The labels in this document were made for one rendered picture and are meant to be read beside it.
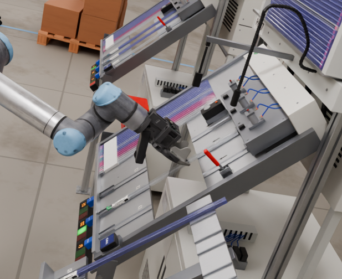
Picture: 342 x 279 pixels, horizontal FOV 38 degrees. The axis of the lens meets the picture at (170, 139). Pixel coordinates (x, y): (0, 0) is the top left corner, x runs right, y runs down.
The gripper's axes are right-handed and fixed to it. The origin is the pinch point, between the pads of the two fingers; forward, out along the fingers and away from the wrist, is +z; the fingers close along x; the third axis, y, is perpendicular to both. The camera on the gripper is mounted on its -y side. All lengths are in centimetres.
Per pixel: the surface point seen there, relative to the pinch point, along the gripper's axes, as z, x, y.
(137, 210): -4.2, -8.7, -18.4
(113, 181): -6.3, 15.8, -26.7
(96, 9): -1, 373, -55
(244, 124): 0.7, -7.5, 22.8
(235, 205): 48, 34, -13
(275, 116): 2.9, -12.6, 30.9
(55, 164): 11, 146, -104
